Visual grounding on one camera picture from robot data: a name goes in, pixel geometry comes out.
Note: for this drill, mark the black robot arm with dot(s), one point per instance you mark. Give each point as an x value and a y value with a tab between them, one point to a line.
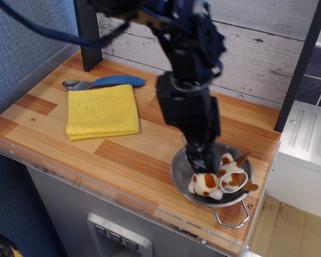
193	47

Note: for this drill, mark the folded yellow towel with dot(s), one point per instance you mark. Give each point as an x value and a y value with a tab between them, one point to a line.
105	112

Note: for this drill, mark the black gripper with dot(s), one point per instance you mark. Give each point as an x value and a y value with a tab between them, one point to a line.
193	110

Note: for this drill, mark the yellow object bottom left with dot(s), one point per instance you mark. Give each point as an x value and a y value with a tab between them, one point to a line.
11	252

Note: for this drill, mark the black right vertical post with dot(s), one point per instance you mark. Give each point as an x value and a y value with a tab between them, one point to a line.
307	50

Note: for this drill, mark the steel bowl with handles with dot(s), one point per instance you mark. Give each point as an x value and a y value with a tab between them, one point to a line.
182	173

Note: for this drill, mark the white ribbed appliance top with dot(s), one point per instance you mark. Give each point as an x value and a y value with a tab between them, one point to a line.
301	137

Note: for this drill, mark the spotted plush animal toy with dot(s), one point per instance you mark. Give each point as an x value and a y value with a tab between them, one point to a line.
230	178

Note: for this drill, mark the black left vertical post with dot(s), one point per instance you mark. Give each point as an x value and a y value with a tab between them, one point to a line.
87	28

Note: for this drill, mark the blue handled metal spoon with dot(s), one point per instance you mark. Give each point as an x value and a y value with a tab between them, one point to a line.
76	85

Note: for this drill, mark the grey control panel with buttons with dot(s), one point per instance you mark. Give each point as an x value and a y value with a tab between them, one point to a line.
112	239

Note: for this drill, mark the black vertical post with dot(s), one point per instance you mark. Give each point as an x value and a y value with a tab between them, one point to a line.
307	50
87	28

